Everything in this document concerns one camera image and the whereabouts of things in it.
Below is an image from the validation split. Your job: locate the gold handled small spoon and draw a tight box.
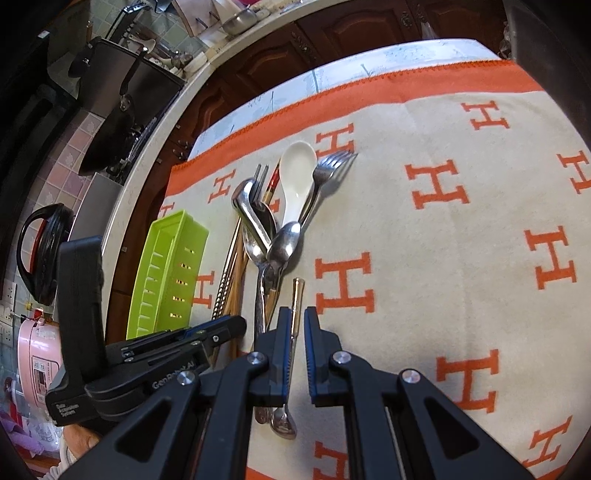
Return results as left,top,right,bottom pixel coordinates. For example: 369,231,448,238
270,277,305,440

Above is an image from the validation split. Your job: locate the twisted steel chopstick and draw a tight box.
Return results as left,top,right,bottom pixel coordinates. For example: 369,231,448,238
211,219,242,320

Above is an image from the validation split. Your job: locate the small steel spoon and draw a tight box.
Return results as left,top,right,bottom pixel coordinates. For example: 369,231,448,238
266,221,301,289

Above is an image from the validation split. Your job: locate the large steel spoon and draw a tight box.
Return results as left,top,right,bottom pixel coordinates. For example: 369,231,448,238
231,178,271,254

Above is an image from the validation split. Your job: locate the silver fork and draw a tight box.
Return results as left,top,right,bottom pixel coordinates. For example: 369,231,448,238
298,150,356,228

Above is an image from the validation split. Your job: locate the white ceramic soup spoon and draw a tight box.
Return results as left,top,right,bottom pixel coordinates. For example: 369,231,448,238
280,141,317,225

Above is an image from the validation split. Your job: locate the left hand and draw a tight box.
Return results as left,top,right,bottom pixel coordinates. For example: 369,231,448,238
62,424,100,463

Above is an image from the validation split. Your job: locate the pink rice cooker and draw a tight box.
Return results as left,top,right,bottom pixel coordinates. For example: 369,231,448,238
17,315,62,410

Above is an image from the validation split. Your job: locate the green plastic utensil tray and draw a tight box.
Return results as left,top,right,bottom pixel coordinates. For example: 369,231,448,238
126,210,208,340

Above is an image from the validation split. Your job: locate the black electric kettle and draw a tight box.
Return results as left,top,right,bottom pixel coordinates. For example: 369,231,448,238
16,203,74,306

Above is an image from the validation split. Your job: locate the orange beige H blanket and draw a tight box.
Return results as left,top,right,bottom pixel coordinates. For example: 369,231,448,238
160,60,590,479

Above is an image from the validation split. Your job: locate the steel bowl on counter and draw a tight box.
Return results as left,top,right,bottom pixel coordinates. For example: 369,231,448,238
221,7,259,37

